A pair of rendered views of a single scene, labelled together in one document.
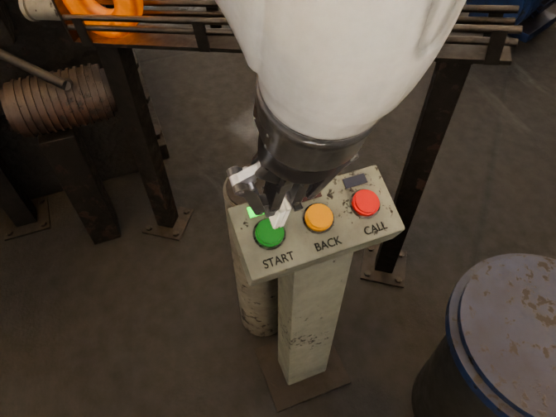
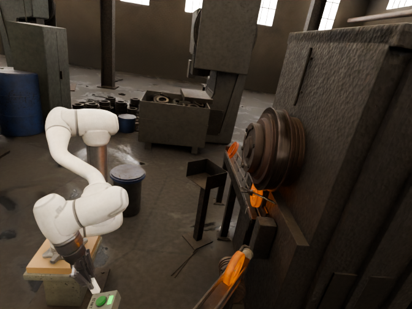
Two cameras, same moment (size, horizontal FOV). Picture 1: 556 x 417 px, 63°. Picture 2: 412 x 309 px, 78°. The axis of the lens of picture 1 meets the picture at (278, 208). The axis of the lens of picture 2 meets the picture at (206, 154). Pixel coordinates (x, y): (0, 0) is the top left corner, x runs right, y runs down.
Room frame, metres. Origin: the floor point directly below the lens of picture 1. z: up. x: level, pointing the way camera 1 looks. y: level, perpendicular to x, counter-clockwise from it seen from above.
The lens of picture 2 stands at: (0.87, -0.57, 1.62)
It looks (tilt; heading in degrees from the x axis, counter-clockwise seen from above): 23 degrees down; 105
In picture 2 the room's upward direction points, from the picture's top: 9 degrees clockwise
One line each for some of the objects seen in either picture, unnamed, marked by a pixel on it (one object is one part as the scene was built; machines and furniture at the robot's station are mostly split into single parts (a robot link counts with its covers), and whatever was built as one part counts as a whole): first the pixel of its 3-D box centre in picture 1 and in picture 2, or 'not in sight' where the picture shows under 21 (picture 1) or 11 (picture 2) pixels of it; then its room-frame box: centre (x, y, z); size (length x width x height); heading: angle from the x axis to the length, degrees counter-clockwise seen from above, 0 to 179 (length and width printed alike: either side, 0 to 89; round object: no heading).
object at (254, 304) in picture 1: (261, 263); not in sight; (0.53, 0.04, 0.26); 0.12 x 0.12 x 0.52
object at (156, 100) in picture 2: not in sight; (173, 119); (-0.79, 3.16, 0.39); 1.03 x 0.83 x 0.79; 25
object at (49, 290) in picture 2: not in sight; (68, 276); (-0.13, 0.32, 0.16); 0.40 x 0.40 x 0.31; 24
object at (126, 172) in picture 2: not in sight; (127, 190); (-0.35, 1.24, 0.22); 0.32 x 0.32 x 0.43
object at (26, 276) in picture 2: not in sight; (67, 255); (-0.13, 0.32, 0.33); 0.32 x 0.32 x 0.04; 24
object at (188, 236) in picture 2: not in sight; (201, 204); (0.41, 1.20, 0.36); 0.26 x 0.20 x 0.72; 146
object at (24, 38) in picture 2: not in sight; (45, 78); (-2.76, 2.56, 0.75); 0.70 x 0.48 x 1.50; 111
